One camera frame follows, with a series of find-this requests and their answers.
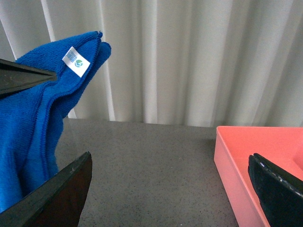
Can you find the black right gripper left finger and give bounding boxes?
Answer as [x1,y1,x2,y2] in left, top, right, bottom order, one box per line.
[0,152,92,227]

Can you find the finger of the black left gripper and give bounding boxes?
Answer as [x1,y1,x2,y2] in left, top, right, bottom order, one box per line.
[0,59,57,96]

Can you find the pink plastic box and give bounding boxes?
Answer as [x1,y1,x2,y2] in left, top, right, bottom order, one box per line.
[214,126,303,227]

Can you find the white pleated curtain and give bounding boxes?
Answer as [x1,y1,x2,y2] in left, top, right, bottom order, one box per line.
[0,0,303,127]

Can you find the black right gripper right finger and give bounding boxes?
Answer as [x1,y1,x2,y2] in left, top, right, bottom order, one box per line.
[248,153,303,227]

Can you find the blue microfiber cloth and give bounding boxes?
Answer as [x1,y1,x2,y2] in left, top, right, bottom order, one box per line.
[0,31,111,211]

